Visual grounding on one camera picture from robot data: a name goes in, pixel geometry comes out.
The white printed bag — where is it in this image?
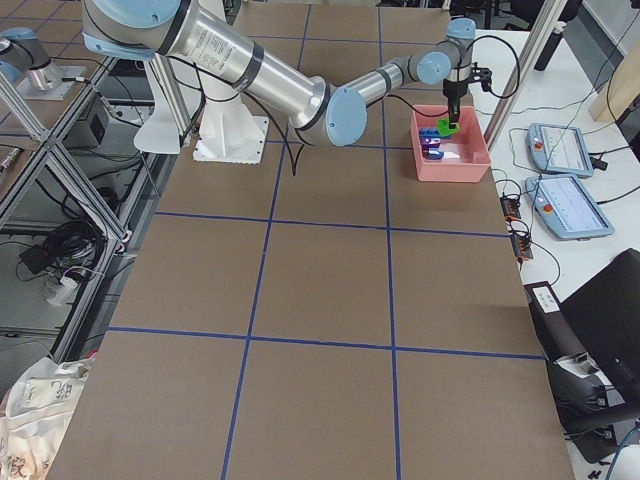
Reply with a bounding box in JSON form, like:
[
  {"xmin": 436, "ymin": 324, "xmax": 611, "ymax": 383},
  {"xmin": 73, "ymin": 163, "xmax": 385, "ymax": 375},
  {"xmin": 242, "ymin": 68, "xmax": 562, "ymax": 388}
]
[{"xmin": 1, "ymin": 357, "xmax": 95, "ymax": 479}]

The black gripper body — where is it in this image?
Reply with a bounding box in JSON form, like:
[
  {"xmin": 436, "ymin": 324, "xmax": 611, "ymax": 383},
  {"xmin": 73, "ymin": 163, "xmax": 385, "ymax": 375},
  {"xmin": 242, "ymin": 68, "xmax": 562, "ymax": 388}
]
[{"xmin": 443, "ymin": 62, "xmax": 492, "ymax": 116}]

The orange black usb hub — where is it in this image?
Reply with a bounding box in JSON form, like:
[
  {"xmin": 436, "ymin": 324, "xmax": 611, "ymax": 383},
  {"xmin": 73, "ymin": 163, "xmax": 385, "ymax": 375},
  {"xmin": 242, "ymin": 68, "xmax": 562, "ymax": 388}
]
[{"xmin": 500, "ymin": 195, "xmax": 521, "ymax": 222}]

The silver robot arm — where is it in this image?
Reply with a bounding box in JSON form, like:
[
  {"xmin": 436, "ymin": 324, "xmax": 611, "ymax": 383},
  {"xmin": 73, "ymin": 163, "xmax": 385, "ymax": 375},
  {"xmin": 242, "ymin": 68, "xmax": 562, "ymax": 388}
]
[{"xmin": 82, "ymin": 1, "xmax": 491, "ymax": 146}]

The green toy block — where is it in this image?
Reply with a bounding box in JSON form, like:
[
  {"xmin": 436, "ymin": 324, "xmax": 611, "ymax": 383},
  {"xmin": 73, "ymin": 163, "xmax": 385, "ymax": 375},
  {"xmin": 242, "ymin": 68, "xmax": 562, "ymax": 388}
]
[{"xmin": 436, "ymin": 117, "xmax": 460, "ymax": 138}]

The pink plastic box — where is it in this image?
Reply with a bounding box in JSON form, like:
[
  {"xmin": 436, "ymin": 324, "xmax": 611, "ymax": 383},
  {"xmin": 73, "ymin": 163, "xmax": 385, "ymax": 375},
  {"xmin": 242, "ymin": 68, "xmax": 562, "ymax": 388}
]
[{"xmin": 410, "ymin": 105, "xmax": 491, "ymax": 183}]

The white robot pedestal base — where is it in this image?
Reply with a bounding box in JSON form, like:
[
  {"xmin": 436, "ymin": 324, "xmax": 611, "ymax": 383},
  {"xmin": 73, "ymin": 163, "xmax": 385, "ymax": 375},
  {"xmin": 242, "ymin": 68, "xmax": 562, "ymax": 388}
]
[{"xmin": 185, "ymin": 0, "xmax": 270, "ymax": 166}]

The small blue toy block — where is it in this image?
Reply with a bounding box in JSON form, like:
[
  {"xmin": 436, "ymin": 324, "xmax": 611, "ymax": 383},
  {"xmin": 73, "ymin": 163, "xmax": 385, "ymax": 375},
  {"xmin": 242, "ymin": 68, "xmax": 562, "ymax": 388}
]
[{"xmin": 424, "ymin": 148, "xmax": 444, "ymax": 161}]

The black office chair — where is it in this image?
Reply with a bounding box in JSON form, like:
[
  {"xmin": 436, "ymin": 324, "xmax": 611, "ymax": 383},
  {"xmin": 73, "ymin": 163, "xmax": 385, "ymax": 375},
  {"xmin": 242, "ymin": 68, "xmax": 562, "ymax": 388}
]
[{"xmin": 525, "ymin": 248, "xmax": 639, "ymax": 463}]

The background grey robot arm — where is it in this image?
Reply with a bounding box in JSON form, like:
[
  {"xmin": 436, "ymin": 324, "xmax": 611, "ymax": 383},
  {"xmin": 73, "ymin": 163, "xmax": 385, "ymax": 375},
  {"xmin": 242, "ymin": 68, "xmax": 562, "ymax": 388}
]
[{"xmin": 1, "ymin": 27, "xmax": 86, "ymax": 101}]

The teach pendant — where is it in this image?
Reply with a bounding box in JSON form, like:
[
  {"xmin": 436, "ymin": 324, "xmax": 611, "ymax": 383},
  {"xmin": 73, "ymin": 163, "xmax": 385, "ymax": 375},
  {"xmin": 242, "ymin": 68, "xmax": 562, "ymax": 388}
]
[
  {"xmin": 525, "ymin": 174, "xmax": 615, "ymax": 240},
  {"xmin": 527, "ymin": 123, "xmax": 594, "ymax": 178}
]

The long blue toy block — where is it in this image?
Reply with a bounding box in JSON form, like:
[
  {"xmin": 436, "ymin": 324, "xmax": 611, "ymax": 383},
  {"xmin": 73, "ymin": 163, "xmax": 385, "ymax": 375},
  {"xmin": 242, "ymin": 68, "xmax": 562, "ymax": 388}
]
[{"xmin": 419, "ymin": 128, "xmax": 441, "ymax": 139}]

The purple curved toy block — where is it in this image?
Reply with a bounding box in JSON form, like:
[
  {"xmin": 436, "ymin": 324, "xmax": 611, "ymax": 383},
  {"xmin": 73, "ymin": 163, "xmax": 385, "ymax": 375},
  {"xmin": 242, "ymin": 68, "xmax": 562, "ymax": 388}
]
[{"xmin": 420, "ymin": 137, "xmax": 441, "ymax": 151}]

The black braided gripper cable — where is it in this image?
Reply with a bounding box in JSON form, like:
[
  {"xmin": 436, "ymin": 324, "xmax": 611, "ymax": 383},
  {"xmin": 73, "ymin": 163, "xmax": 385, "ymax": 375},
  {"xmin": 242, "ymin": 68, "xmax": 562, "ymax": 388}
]
[{"xmin": 384, "ymin": 34, "xmax": 520, "ymax": 117}]

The lower teach pendant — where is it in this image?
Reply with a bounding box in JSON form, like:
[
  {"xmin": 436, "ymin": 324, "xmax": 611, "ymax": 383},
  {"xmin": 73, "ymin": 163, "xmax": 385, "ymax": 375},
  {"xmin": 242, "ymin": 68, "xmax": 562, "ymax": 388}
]
[{"xmin": 525, "ymin": 174, "xmax": 615, "ymax": 240}]

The aluminium frame post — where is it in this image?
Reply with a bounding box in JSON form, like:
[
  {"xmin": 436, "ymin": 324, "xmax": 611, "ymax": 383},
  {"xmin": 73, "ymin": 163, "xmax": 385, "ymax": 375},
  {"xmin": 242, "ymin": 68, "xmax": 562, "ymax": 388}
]
[{"xmin": 484, "ymin": 0, "xmax": 568, "ymax": 150}]

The upper teach pendant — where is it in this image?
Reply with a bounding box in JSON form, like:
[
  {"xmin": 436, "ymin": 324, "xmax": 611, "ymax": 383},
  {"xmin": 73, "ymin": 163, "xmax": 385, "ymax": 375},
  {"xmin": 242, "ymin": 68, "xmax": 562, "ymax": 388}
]
[{"xmin": 527, "ymin": 123, "xmax": 594, "ymax": 178}]

